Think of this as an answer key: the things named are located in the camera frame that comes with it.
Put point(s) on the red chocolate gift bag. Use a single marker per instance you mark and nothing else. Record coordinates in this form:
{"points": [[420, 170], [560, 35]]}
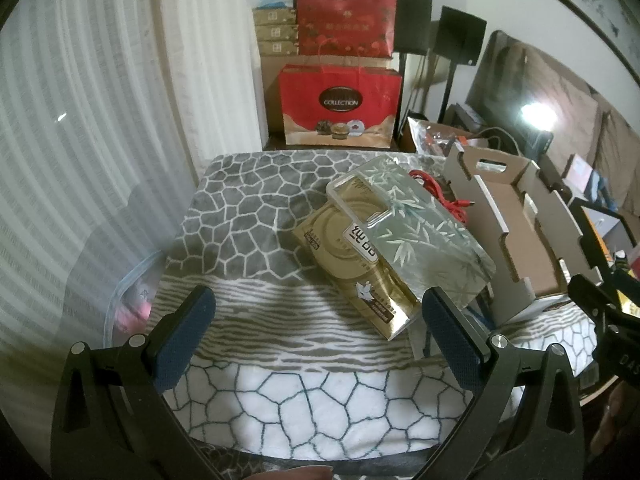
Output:
{"points": [[340, 85]]}

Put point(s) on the pink box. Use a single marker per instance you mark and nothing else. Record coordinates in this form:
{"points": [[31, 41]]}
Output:
{"points": [[580, 172]]}

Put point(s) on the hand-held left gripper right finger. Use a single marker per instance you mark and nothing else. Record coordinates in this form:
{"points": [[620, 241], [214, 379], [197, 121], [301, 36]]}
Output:
{"points": [[452, 340]]}

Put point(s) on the red floral gift box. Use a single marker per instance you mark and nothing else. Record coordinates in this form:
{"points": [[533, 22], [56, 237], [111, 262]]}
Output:
{"points": [[345, 25]]}

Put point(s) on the gold flat box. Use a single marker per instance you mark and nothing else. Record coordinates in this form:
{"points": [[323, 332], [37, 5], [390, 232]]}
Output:
{"points": [[278, 48], [275, 16], [276, 33]]}

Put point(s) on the silver bamboo-print packet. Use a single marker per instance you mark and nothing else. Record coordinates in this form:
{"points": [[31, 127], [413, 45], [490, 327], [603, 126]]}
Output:
{"points": [[430, 230]]}

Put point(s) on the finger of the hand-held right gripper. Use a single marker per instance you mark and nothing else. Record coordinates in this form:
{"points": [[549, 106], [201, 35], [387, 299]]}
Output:
{"points": [[590, 297]]}

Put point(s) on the grey white patterned blanket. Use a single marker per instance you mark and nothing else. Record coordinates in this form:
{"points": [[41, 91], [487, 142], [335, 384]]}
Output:
{"points": [[240, 200]]}

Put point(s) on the cluttered brown carton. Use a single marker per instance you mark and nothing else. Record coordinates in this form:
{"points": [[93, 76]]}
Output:
{"points": [[435, 135]]}

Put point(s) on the brown sofa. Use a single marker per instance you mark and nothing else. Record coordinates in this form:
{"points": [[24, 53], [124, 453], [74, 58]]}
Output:
{"points": [[565, 85]]}

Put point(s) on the black speaker stand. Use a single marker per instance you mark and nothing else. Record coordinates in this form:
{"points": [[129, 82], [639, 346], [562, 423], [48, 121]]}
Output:
{"points": [[404, 85], [448, 90]]}

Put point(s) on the brown cardboard carton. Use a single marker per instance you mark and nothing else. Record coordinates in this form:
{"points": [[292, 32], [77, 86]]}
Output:
{"points": [[270, 95]]}

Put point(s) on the small black speaker clock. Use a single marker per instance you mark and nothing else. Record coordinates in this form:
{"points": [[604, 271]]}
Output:
{"points": [[537, 116]]}

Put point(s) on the gold tissue pack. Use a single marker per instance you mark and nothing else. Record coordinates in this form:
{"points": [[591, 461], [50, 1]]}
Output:
{"points": [[350, 270]]}

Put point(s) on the clear plastic storage bin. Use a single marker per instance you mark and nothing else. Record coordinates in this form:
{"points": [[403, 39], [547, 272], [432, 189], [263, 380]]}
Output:
{"points": [[130, 300]]}

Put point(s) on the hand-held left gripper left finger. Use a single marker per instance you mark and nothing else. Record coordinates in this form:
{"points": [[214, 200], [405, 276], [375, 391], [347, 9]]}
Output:
{"points": [[185, 340]]}

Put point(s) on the white striped curtain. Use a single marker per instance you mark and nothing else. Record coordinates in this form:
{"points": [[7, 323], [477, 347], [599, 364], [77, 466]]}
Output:
{"points": [[100, 110]]}

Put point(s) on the person's right hand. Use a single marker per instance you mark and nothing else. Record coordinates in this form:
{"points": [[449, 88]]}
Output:
{"points": [[620, 415]]}

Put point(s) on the white cardboard box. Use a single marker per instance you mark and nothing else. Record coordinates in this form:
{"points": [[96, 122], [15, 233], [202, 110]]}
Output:
{"points": [[510, 230]]}

